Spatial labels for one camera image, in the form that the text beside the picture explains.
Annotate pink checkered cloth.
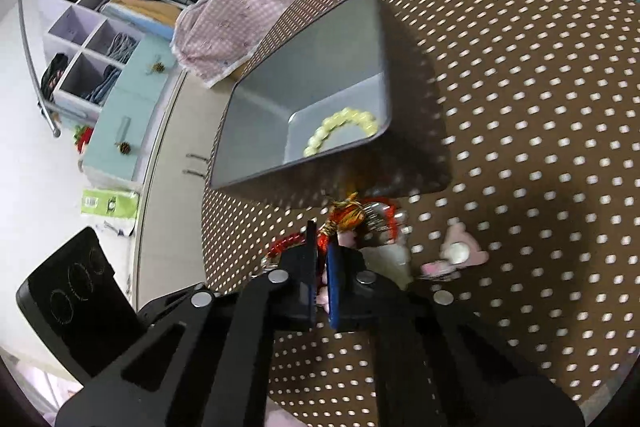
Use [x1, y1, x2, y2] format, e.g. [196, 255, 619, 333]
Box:
[172, 0, 336, 88]

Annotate red and green plant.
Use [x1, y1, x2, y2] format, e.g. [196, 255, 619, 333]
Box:
[74, 126, 96, 154]

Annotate pale jade pendant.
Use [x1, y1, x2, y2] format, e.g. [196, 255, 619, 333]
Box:
[360, 244, 413, 290]

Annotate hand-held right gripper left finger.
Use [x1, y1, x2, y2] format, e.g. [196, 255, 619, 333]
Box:
[55, 221, 321, 427]

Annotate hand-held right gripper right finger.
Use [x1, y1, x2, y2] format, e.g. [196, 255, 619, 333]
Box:
[325, 243, 586, 427]

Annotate silver metal tin box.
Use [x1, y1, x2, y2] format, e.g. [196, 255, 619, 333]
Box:
[207, 0, 453, 202]

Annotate teal drawer cabinet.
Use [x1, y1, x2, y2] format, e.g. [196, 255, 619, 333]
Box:
[82, 36, 188, 188]

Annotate pink charm with white pearl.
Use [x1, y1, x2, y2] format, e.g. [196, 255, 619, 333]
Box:
[420, 222, 488, 280]

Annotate red cord gold knot charm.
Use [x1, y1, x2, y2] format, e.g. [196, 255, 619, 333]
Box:
[320, 192, 401, 249]

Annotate black bag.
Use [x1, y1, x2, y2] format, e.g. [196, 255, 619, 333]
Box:
[41, 53, 69, 106]

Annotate green packet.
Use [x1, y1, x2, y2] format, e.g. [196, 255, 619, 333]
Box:
[81, 188, 139, 221]

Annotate curved metal rail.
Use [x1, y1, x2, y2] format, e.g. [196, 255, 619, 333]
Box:
[17, 0, 83, 138]

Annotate pale yellow bead bracelet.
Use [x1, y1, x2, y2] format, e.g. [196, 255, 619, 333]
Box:
[303, 107, 379, 158]

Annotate white low cabinet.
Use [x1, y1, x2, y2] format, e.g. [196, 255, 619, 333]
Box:
[131, 72, 236, 308]

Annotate folded jeans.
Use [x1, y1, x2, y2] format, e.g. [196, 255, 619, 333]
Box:
[106, 32, 139, 64]
[89, 66, 122, 106]

